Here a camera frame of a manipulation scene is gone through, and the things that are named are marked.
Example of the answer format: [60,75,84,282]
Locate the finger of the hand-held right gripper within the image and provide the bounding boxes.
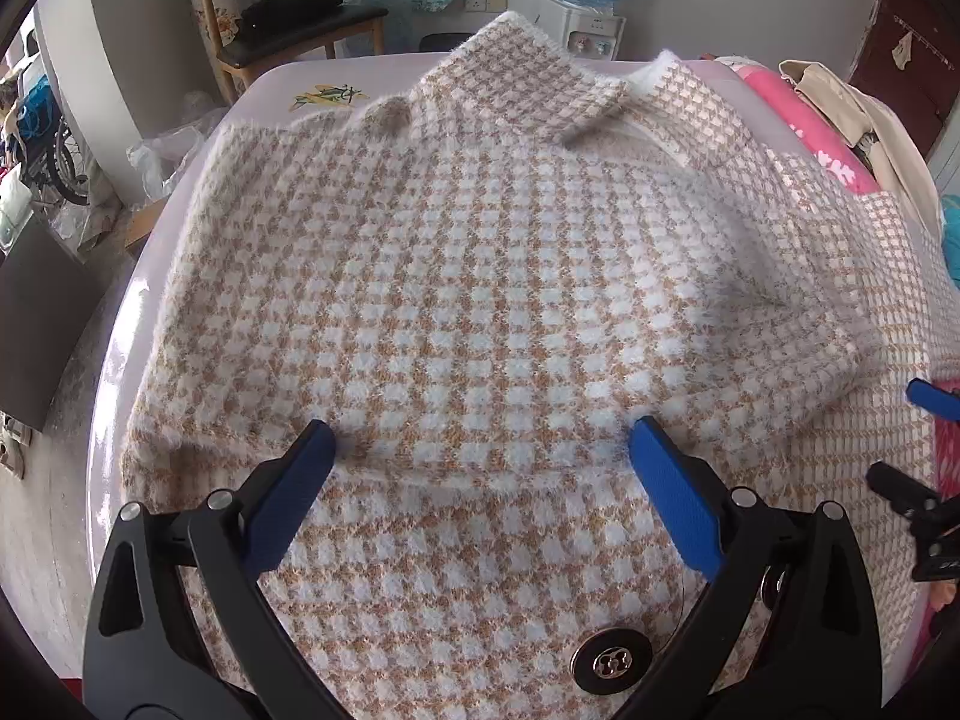
[865,462,943,520]
[905,378,960,422]

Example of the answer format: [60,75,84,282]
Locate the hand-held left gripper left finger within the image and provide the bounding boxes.
[82,418,338,720]

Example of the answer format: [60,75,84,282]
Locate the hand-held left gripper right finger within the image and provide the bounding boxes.
[628,414,880,720]

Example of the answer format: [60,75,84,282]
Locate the beige white houndstooth coat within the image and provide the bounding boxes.
[120,11,960,720]

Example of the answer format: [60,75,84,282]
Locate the black folded clothes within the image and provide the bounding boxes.
[238,0,347,36]

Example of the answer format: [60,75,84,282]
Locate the light blue cloth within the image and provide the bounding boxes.
[937,195,960,271]

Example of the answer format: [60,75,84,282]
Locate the cardboard box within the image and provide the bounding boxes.
[122,195,175,253]

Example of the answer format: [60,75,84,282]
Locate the dark cabinet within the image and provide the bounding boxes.
[0,217,100,434]

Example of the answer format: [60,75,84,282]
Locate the dark red door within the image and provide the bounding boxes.
[847,0,960,160]

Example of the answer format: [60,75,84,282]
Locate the pink floral blanket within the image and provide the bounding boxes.
[701,55,884,197]

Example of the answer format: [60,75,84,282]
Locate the beige garment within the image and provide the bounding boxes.
[778,58,947,242]

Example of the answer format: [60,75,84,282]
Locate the clear plastic bag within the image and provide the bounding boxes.
[126,90,220,201]

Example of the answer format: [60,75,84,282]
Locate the wheelchair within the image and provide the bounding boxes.
[0,73,92,208]

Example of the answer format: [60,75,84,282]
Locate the wooden chair with black seat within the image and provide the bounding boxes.
[184,0,389,102]

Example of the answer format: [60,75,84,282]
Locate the black stool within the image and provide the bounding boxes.
[418,31,481,55]

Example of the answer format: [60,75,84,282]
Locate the white water dispenser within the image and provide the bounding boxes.
[541,0,627,62]

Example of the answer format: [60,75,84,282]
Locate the cream floral cushion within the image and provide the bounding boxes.
[196,0,250,53]

